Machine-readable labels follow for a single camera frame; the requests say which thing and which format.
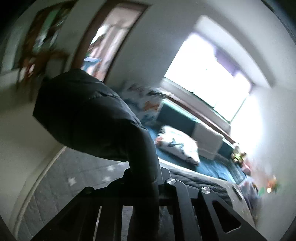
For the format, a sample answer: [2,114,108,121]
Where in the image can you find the black quilted puffer jacket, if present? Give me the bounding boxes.
[33,69,163,240]

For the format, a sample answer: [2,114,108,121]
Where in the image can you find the grey star quilted blanket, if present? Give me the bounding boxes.
[15,147,129,240]

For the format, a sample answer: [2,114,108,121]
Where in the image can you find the dark remote on bed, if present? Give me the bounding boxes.
[232,185,243,200]

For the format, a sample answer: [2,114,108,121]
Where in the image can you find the white headboard cushion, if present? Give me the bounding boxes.
[191,123,224,160]

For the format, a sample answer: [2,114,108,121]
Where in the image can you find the flat butterfly print pillow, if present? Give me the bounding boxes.
[154,125,201,166]

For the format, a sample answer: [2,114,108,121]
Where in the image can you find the stuffed toy animals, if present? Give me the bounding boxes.
[230,143,251,176]

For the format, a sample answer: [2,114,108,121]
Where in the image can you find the dark teal headboard cushion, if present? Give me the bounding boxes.
[157,99,198,136]

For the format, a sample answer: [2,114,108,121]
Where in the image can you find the upright butterfly print pillow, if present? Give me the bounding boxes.
[119,81,167,126]

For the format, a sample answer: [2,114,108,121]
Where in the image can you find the wooden display cabinet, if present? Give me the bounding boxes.
[16,1,76,101]

